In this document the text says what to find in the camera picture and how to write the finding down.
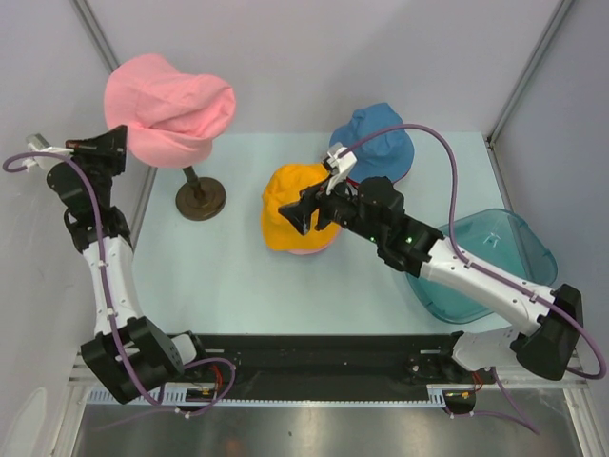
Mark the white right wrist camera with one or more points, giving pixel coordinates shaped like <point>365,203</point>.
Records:
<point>338,161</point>

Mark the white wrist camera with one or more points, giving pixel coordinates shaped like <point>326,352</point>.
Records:
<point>43,155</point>
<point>338,161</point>

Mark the red bucket hat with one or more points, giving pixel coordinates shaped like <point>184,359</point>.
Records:
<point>394,182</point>

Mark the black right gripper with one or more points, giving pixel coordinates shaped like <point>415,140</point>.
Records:
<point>300,212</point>

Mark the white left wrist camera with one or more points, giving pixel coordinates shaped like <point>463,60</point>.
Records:
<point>43,155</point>

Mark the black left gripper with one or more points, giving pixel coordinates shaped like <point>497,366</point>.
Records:
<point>109,147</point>

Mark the blue hat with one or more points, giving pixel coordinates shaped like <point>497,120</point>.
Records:
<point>389,155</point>

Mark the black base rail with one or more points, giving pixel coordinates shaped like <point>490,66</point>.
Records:
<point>345,368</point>

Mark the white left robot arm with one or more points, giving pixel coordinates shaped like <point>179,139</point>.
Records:
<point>128,354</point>

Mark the pink bucket hat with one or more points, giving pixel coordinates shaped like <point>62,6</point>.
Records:
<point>310,251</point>

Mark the teal plastic basket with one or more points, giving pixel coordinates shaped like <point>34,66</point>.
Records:
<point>501,238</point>

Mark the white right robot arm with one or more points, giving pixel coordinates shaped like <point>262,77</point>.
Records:
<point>541,335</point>

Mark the brown wooden stand base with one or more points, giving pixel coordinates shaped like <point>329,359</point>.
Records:
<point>200,198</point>

